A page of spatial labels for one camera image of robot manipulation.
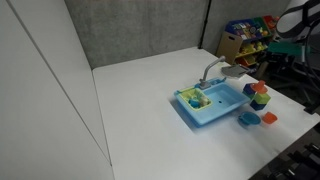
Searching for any orange toy cup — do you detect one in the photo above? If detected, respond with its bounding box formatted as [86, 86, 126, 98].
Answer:
[262, 112, 278, 124]

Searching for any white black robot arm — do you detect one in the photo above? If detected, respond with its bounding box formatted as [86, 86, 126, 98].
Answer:
[276, 0, 320, 39]

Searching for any small blue toy cup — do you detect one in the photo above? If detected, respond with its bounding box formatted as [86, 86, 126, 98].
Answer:
[189, 99, 200, 108]

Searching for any blue toy sink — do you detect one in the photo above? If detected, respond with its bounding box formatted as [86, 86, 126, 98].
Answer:
[174, 78, 250, 127]

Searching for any grey toy faucet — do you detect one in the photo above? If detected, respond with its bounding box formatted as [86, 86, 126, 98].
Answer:
[199, 56, 226, 90]

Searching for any purple toy block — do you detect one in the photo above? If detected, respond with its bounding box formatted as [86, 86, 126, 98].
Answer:
[243, 83, 256, 95]

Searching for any blue toy plate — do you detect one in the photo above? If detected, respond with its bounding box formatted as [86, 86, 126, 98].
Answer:
[238, 111, 261, 126]

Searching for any dark blue toy block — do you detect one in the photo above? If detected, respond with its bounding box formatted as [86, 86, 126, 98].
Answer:
[250, 100, 266, 111]

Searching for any colourful toy bin shelf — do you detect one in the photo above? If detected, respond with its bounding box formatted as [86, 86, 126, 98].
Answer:
[216, 15, 279, 67]

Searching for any orange toy plate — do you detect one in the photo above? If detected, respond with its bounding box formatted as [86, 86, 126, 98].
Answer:
[251, 80, 268, 94]

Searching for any green toy block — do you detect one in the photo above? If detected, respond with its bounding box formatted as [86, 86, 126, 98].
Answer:
[254, 93, 271, 104]

